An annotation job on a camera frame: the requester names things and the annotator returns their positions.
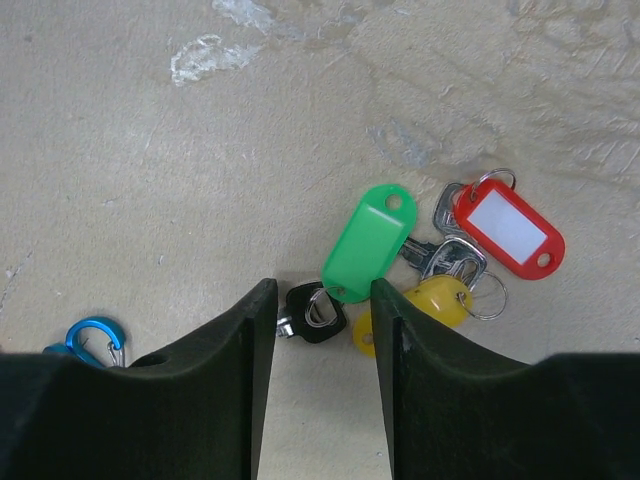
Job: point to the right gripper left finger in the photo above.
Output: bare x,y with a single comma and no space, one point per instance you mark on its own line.
194,409

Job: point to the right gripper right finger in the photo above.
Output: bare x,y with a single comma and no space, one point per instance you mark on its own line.
454,409

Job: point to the yellow key tag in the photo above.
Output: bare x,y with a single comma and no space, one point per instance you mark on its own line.
443,297

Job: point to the silver key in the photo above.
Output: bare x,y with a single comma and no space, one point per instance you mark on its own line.
311,313
454,257
443,217

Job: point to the green key tag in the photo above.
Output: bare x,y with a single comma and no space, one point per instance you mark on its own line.
372,238

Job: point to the light blue S carabiner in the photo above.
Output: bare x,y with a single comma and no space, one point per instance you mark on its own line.
97,341

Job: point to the silver key on yellow tag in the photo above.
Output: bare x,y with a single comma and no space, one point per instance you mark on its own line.
454,257

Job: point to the red key tag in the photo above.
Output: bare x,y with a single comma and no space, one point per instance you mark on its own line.
507,227

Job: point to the silver key on red tag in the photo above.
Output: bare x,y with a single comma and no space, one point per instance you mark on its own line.
443,217

